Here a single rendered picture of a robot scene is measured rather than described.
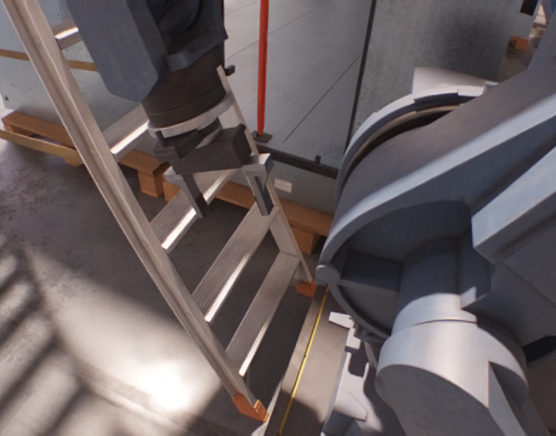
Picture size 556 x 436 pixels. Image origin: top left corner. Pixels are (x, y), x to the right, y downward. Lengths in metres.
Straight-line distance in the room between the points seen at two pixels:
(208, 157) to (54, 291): 1.21
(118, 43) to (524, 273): 0.50
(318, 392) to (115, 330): 0.82
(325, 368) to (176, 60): 0.78
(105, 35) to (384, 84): 0.95
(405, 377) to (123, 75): 0.47
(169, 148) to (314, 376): 0.66
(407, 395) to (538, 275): 0.15
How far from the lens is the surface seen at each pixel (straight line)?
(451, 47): 1.24
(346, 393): 0.82
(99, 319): 1.57
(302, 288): 1.52
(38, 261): 1.86
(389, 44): 1.26
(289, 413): 0.95
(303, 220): 1.59
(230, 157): 0.60
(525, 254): 0.32
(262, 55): 1.49
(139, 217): 0.81
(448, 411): 0.36
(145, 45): 0.51
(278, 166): 1.59
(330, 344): 1.04
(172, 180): 0.70
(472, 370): 0.33
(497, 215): 0.32
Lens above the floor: 1.25
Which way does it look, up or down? 43 degrees down
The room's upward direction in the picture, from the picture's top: 5 degrees clockwise
